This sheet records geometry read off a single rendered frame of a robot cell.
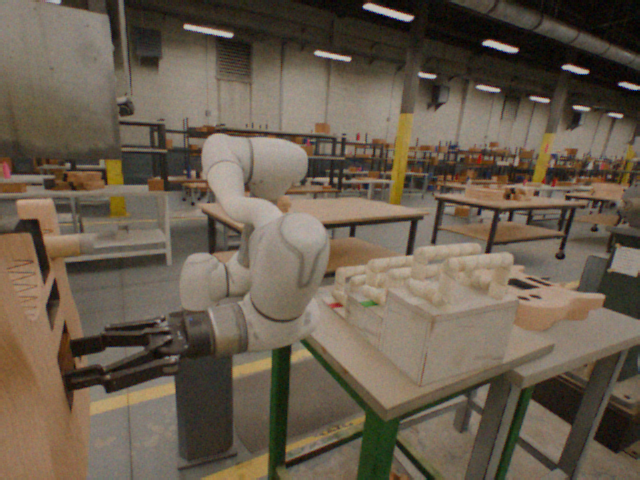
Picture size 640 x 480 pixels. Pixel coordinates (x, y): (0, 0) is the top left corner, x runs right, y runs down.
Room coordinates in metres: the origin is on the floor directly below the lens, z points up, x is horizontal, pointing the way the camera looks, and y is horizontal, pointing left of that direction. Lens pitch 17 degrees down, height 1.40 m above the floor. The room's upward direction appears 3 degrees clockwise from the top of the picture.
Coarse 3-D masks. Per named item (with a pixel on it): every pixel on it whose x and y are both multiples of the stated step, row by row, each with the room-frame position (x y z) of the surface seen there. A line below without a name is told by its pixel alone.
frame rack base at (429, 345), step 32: (480, 288) 0.77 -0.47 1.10; (384, 320) 0.73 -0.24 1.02; (416, 320) 0.64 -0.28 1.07; (448, 320) 0.62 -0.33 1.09; (480, 320) 0.66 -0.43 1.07; (512, 320) 0.71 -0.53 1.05; (384, 352) 0.71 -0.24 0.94; (416, 352) 0.63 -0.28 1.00; (448, 352) 0.63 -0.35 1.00; (480, 352) 0.67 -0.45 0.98; (416, 384) 0.61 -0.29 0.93
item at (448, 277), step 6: (444, 270) 0.64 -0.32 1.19; (450, 270) 0.63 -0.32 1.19; (456, 270) 0.63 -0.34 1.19; (444, 276) 0.64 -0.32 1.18; (450, 276) 0.63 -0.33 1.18; (456, 276) 0.63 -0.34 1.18; (444, 282) 0.64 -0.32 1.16; (450, 282) 0.63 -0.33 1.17; (438, 288) 0.65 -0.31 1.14; (444, 288) 0.63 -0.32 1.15; (450, 288) 0.63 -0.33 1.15; (444, 294) 0.63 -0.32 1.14; (450, 294) 0.63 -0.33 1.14; (450, 300) 0.63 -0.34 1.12; (438, 306) 0.64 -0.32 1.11; (444, 306) 0.63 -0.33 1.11; (450, 306) 0.63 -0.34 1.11
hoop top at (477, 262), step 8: (464, 256) 0.67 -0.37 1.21; (472, 256) 0.67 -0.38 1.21; (480, 256) 0.67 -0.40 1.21; (488, 256) 0.68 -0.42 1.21; (496, 256) 0.69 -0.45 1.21; (504, 256) 0.70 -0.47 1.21; (448, 264) 0.64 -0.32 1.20; (456, 264) 0.63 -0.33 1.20; (464, 264) 0.64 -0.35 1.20; (472, 264) 0.65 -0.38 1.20; (480, 264) 0.66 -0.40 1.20; (488, 264) 0.67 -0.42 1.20; (496, 264) 0.68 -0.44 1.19; (504, 264) 0.69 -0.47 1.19
